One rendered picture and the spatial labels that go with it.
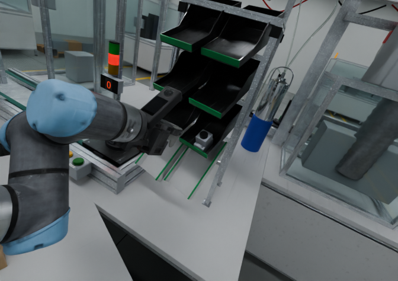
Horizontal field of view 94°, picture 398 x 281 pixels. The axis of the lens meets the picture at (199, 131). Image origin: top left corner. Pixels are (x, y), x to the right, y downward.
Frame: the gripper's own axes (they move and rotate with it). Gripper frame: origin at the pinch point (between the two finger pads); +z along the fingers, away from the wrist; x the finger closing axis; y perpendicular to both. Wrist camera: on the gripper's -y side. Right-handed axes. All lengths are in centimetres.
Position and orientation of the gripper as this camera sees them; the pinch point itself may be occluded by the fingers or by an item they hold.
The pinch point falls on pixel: (180, 128)
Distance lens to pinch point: 56.2
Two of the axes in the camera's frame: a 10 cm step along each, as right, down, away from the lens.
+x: 7.9, 4.7, -3.9
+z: 3.8, 1.3, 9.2
